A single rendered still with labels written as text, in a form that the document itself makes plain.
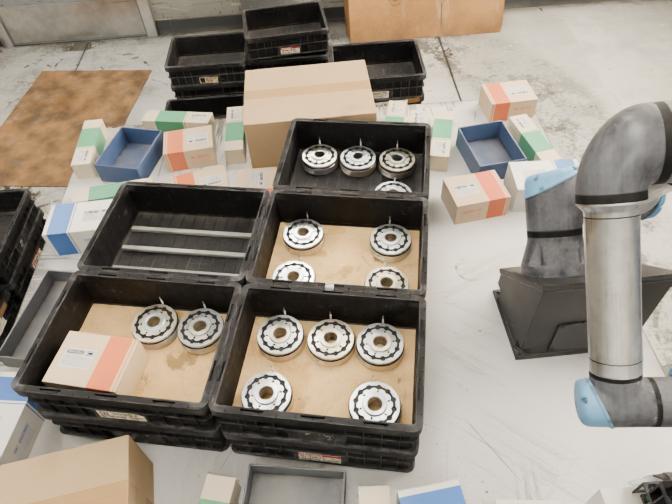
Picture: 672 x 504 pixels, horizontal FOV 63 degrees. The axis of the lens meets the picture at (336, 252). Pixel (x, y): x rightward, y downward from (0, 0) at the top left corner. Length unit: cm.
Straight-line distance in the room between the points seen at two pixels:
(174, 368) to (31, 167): 230
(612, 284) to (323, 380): 60
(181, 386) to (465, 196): 92
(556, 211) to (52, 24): 381
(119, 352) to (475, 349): 81
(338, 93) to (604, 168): 108
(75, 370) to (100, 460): 19
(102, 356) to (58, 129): 250
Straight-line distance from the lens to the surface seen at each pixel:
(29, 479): 124
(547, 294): 119
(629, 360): 92
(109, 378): 121
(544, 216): 125
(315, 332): 121
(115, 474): 117
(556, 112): 338
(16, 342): 162
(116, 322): 138
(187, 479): 130
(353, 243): 140
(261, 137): 171
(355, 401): 113
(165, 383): 125
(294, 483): 124
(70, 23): 443
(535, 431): 133
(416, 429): 103
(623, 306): 90
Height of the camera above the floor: 188
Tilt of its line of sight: 50 degrees down
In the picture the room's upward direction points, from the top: 4 degrees counter-clockwise
